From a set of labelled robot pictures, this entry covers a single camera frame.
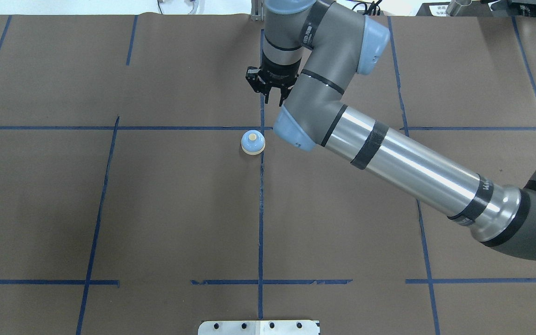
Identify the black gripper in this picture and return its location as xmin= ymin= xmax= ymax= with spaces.
xmin=245 ymin=60 xmax=300 ymax=104

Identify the blue service bell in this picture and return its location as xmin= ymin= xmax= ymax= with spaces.
xmin=240 ymin=130 xmax=266 ymax=155

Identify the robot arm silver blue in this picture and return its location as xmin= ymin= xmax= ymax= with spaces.
xmin=245 ymin=0 xmax=536 ymax=261

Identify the metal cup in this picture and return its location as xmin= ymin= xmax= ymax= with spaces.
xmin=445 ymin=0 xmax=472 ymax=17

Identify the aluminium frame post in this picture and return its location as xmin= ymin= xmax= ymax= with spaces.
xmin=250 ymin=0 xmax=264 ymax=22

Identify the white camera pole with base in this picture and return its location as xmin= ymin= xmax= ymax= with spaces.
xmin=198 ymin=320 xmax=321 ymax=335

